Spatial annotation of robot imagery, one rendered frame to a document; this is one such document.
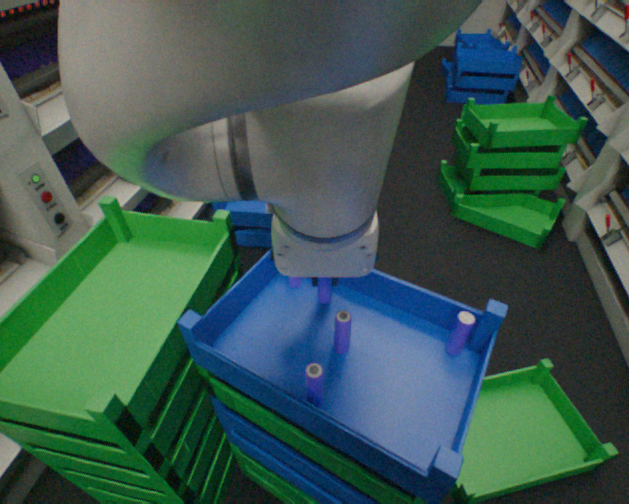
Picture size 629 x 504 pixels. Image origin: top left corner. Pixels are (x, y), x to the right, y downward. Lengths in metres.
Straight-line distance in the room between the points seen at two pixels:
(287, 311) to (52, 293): 0.31
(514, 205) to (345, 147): 1.36
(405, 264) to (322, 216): 0.94
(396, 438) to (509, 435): 0.53
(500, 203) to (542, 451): 0.85
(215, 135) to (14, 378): 0.43
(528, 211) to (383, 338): 1.11
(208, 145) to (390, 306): 0.37
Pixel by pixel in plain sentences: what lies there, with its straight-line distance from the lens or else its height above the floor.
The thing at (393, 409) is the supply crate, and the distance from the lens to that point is 0.45.
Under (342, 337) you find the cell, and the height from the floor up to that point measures 0.44.
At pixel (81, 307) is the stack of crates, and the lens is 0.61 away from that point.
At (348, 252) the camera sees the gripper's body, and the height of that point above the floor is 0.57.
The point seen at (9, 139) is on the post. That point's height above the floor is 0.55.
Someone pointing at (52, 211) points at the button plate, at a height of 0.43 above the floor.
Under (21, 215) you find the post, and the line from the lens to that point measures 0.75.
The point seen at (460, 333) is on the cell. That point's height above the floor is 0.45.
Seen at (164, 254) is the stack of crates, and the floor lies 0.40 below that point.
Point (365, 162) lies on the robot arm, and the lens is 0.21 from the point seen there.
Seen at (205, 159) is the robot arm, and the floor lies 0.70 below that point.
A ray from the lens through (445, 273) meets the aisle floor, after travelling 1.18.
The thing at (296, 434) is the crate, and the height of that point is 0.37.
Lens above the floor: 0.80
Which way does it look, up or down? 44 degrees down
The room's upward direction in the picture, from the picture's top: straight up
